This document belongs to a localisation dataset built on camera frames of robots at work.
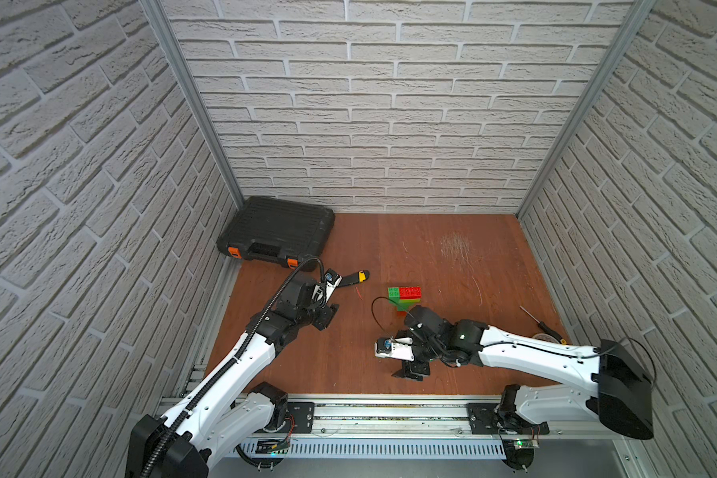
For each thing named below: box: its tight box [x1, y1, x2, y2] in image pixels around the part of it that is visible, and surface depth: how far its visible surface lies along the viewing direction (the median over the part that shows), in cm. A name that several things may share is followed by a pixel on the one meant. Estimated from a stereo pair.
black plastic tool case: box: [216, 196, 336, 272], surface depth 107 cm
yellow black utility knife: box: [337, 269, 371, 288], surface depth 102 cm
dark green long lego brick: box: [387, 286, 422, 312], surface depth 85 cm
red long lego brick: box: [399, 286, 422, 300], surface depth 85 cm
